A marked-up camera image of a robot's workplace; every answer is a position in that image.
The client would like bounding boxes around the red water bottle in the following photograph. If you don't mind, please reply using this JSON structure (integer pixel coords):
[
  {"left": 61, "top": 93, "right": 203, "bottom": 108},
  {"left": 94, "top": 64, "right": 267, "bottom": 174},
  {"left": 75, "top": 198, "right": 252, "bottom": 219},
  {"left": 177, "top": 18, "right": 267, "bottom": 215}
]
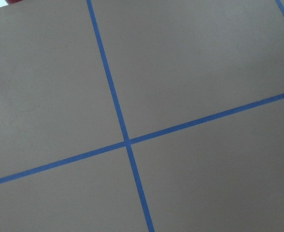
[{"left": 5, "top": 0, "right": 22, "bottom": 5}]

